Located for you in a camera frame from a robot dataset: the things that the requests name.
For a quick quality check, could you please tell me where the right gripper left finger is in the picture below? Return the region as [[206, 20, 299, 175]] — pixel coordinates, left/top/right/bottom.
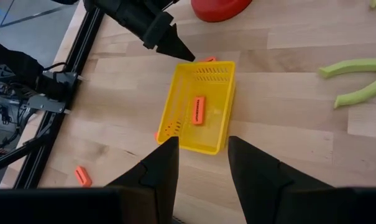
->
[[105, 136, 180, 224]]

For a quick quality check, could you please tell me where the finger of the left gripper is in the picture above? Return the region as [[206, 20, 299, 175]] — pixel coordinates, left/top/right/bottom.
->
[[142, 12, 196, 62]]

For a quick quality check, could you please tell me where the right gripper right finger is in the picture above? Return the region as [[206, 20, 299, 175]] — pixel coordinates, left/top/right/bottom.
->
[[227, 135, 334, 224]]

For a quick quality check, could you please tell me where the black aluminium table frame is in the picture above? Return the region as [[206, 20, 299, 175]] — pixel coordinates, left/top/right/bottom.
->
[[0, 7, 105, 190]]

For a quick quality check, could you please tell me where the yellow plastic basket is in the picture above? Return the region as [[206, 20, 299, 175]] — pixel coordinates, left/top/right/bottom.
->
[[155, 60, 237, 156]]

